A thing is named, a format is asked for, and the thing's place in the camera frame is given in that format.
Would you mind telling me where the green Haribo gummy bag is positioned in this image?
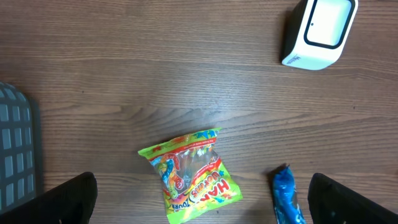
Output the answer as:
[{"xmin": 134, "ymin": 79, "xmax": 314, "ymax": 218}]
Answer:
[{"xmin": 138, "ymin": 128, "xmax": 243, "ymax": 224}]

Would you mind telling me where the white barcode scanner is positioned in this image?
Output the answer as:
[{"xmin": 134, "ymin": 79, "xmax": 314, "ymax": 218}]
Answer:
[{"xmin": 281, "ymin": 0, "xmax": 358, "ymax": 70}]

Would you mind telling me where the grey plastic shopping basket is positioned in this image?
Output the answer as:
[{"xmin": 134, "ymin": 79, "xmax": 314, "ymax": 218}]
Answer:
[{"xmin": 1, "ymin": 83, "xmax": 43, "ymax": 214}]

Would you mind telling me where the blue Oreo cookie packet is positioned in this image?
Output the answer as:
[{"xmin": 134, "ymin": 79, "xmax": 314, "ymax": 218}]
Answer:
[{"xmin": 272, "ymin": 166, "xmax": 307, "ymax": 224}]

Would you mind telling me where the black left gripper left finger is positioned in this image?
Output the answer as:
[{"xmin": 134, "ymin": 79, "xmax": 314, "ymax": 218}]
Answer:
[{"xmin": 1, "ymin": 172, "xmax": 98, "ymax": 224}]

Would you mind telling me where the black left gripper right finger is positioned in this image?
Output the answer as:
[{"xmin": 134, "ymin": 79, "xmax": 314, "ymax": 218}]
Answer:
[{"xmin": 308, "ymin": 173, "xmax": 397, "ymax": 224}]

